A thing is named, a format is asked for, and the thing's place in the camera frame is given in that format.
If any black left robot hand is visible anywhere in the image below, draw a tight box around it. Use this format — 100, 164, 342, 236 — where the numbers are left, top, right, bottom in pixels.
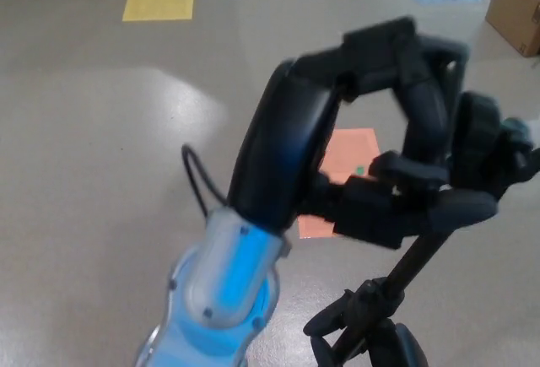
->
226, 15, 501, 251

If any brown cardboard box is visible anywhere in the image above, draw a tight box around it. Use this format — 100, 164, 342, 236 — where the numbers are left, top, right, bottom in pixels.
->
484, 0, 540, 57

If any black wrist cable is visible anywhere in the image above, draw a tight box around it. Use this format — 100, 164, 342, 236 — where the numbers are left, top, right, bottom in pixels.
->
181, 143, 230, 219

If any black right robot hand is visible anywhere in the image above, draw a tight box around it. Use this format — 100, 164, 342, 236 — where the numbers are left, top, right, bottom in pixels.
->
303, 277, 432, 367

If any black phone stand tripod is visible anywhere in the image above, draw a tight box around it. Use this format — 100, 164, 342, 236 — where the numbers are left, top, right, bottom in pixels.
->
328, 75, 540, 367

